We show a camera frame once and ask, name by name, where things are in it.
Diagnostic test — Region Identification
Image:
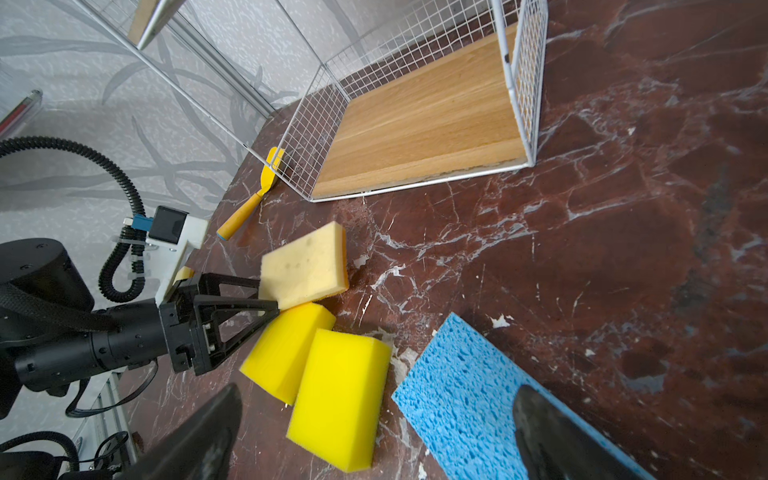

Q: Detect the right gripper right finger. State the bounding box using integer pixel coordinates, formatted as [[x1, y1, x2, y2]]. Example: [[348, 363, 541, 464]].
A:
[[512, 385, 612, 479]]

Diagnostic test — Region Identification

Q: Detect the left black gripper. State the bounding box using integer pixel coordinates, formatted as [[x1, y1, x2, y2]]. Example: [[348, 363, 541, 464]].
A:
[[159, 273, 280, 375]]

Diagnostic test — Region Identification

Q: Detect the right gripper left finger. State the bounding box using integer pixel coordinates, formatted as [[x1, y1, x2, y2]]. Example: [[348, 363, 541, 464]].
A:
[[122, 383, 243, 479]]

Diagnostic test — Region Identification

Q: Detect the yellow foam sponge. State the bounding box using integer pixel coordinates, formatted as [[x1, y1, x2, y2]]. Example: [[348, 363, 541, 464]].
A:
[[240, 303, 336, 406], [286, 330, 391, 473]]

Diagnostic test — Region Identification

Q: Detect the beige orange scrub sponge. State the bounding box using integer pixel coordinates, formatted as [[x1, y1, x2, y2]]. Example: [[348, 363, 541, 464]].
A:
[[258, 221, 349, 311]]

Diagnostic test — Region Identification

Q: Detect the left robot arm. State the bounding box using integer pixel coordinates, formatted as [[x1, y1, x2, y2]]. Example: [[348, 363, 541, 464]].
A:
[[1, 136, 279, 414]]

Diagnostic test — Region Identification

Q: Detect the blue cellulose sponge near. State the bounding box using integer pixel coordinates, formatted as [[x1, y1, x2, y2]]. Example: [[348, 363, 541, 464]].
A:
[[393, 314, 651, 479]]

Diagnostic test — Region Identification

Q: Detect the yellow toy shovel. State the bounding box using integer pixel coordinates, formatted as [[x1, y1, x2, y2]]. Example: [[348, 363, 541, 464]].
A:
[[216, 147, 285, 240]]

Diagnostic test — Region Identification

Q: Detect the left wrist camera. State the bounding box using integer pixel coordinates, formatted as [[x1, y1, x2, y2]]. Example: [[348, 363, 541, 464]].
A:
[[116, 206, 209, 306]]

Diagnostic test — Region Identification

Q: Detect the white wire wooden shelf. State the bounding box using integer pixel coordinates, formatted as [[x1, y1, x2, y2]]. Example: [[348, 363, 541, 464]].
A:
[[81, 1, 549, 203]]

